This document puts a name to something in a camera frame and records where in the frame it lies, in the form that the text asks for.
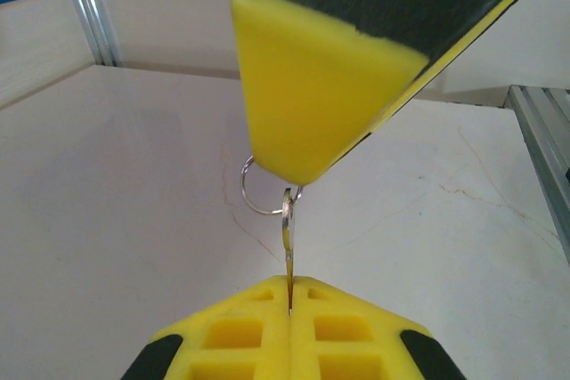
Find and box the wide aluminium base rail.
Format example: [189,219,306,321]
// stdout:
[507,85,570,263]

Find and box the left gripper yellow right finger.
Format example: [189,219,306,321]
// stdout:
[291,275,468,380]

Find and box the silver key with ring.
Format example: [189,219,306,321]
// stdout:
[240,155,306,317]

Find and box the aluminium frame post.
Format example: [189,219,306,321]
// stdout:
[52,0,125,68]

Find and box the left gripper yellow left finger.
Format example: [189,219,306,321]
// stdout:
[119,275,293,380]

